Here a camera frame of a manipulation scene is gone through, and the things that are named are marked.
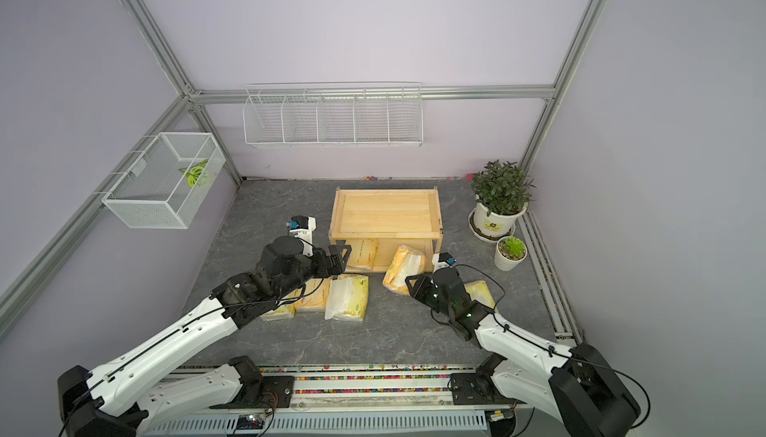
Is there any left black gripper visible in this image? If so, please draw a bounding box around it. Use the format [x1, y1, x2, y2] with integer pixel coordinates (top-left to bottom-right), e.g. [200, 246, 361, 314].
[274, 244, 352, 301]

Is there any orange tissue pack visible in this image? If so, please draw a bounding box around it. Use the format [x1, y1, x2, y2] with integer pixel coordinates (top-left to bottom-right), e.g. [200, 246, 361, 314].
[383, 245, 426, 295]
[346, 239, 379, 273]
[295, 279, 330, 313]

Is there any wooden two-tier shelf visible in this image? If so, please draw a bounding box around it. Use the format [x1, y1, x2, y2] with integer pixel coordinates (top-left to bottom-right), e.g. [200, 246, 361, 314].
[329, 188, 443, 273]

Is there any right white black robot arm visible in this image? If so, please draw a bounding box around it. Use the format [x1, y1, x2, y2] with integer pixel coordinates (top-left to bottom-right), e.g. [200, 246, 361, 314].
[405, 267, 651, 436]

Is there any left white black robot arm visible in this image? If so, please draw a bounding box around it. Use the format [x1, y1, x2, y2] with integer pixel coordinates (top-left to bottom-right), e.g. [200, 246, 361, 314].
[57, 236, 352, 436]

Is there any green tissue pack middle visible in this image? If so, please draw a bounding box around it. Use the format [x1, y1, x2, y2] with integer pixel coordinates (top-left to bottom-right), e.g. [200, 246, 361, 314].
[324, 274, 369, 323]

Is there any green tissue pack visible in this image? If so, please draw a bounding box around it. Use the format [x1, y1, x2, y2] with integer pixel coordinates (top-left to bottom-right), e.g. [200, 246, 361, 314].
[324, 274, 369, 323]
[261, 303, 296, 321]
[465, 281, 496, 309]

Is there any green tissue pack right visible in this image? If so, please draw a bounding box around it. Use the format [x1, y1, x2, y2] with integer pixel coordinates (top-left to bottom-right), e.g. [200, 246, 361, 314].
[465, 281, 496, 309]

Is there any green tissue pack far left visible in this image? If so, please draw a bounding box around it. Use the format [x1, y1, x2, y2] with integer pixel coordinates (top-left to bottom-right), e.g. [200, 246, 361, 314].
[261, 303, 296, 321]

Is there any small potted succulent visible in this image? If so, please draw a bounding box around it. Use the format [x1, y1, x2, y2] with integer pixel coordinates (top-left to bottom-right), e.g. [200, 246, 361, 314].
[494, 236, 528, 272]

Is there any large potted green plant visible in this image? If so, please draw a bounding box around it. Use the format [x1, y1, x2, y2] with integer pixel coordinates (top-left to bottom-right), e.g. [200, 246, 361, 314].
[470, 160, 534, 242]

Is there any green leaf in basket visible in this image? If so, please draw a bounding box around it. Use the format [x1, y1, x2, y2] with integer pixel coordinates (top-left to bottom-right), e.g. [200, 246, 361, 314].
[179, 159, 213, 188]

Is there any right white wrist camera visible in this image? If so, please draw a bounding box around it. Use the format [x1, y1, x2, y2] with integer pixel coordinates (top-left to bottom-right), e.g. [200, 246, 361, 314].
[432, 253, 456, 272]

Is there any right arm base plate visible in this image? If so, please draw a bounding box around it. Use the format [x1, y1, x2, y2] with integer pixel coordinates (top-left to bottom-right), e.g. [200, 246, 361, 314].
[447, 372, 518, 405]

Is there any white wire wall shelf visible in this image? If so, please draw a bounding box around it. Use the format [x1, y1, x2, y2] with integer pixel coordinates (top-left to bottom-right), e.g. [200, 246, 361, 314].
[243, 81, 424, 148]

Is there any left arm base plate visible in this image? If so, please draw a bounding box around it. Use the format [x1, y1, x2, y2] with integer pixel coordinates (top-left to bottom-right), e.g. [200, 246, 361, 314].
[211, 375, 295, 409]

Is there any aluminium rail frame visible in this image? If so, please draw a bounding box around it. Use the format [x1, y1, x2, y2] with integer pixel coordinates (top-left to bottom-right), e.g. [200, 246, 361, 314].
[141, 365, 546, 436]

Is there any white mesh wall basket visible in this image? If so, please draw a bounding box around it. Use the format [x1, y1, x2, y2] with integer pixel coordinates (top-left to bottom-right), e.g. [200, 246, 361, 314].
[102, 132, 225, 230]

